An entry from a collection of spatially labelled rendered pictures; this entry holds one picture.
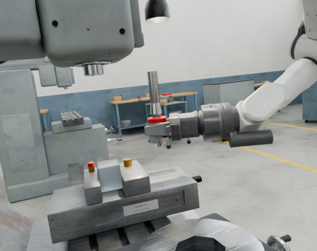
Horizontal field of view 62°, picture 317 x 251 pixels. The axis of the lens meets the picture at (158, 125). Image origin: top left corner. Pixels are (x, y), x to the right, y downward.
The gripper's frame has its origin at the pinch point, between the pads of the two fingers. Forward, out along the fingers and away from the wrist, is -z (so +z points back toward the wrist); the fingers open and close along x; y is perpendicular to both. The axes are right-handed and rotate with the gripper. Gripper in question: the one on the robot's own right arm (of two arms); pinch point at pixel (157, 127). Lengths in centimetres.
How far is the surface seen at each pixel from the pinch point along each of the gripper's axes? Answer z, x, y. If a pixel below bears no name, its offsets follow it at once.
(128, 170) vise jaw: -8.5, 1.4, 9.9
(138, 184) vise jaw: -5.3, 7.4, 11.3
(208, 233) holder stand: 6.4, 45.5, 1.0
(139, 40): -2.2, -2.6, -21.8
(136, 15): -2.2, -2.5, -27.5
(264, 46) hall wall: 305, -825, -85
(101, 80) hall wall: -179, -634, -31
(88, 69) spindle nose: -14.4, 2.3, -15.7
